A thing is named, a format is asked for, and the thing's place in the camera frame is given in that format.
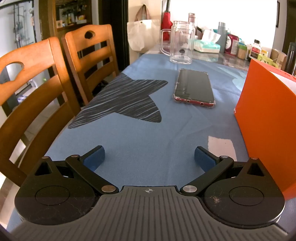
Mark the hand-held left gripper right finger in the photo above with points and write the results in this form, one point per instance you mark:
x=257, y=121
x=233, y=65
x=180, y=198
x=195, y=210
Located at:
x=204, y=160

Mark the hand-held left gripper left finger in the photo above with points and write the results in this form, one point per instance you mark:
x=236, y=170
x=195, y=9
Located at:
x=94, y=158

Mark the orange cardboard box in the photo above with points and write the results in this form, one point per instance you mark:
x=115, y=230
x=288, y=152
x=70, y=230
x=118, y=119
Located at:
x=266, y=115

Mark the blue printed tablecloth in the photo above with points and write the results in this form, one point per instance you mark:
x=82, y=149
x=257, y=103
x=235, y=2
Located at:
x=138, y=134

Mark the smartphone in clear case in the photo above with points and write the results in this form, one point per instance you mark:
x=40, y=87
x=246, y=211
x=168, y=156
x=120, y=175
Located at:
x=194, y=85

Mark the tissue pack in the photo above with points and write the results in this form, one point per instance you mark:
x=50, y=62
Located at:
x=207, y=45

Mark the tan toothpick holder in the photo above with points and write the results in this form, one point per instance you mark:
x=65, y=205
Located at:
x=242, y=51

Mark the yellow green box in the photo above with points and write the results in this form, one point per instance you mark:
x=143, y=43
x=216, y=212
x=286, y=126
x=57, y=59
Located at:
x=263, y=58

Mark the red container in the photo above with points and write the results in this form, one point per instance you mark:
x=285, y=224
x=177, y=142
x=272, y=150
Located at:
x=232, y=45

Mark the clear glass mug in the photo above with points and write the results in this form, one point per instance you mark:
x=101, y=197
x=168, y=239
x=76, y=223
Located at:
x=181, y=42

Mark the white medicine bottle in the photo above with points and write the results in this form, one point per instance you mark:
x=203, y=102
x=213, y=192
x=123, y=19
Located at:
x=255, y=51

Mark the wooden chair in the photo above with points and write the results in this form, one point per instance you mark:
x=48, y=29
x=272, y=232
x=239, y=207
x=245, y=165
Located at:
x=34, y=51
x=101, y=34

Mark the grey bottle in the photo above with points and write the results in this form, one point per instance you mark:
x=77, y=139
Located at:
x=222, y=37

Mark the brown paper bag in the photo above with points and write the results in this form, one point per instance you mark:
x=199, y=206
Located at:
x=277, y=58

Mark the white tote bag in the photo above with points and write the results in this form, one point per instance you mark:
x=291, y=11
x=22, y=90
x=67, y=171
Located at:
x=142, y=34

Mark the black thermos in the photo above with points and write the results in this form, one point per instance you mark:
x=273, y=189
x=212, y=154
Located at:
x=291, y=58

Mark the pink bottle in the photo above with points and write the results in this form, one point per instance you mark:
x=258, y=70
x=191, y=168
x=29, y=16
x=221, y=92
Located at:
x=191, y=18

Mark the red umbrella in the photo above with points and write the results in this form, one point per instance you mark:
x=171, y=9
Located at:
x=167, y=20

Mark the dark wooden cabinet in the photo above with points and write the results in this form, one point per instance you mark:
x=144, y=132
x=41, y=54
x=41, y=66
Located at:
x=48, y=14

